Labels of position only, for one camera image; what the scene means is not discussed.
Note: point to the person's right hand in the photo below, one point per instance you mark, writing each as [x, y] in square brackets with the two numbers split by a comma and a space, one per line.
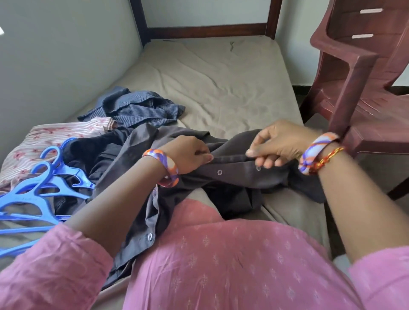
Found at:
[281, 142]

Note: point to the person's left hand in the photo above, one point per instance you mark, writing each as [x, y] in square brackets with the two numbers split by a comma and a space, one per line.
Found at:
[185, 154]

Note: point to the grey button shirt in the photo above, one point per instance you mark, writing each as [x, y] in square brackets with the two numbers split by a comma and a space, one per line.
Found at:
[236, 185]

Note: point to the blue striped shirt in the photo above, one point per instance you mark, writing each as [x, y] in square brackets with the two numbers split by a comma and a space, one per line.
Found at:
[140, 108]

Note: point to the pink floral striped garment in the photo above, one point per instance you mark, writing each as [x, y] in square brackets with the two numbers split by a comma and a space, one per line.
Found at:
[51, 140]

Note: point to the pile of blue hangers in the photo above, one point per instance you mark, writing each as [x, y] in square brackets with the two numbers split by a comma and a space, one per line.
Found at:
[32, 191]

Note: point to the person's left forearm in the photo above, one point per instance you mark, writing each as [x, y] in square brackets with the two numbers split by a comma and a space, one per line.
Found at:
[115, 207]

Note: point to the person's right forearm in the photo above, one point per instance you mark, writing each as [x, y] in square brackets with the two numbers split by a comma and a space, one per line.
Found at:
[364, 204]

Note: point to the bed with beige sheet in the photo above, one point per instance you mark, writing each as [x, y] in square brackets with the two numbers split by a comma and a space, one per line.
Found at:
[223, 76]

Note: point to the dark wooden bed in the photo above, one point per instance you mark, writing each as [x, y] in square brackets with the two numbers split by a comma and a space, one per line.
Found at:
[204, 30]

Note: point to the striped orange purple bangle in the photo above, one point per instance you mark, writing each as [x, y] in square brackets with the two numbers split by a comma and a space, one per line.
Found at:
[165, 163]

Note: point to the striped white purple bangle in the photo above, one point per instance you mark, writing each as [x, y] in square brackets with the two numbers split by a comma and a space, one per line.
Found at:
[316, 150]

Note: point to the maroon plastic chair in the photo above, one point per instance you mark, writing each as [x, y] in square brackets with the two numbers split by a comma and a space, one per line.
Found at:
[377, 115]

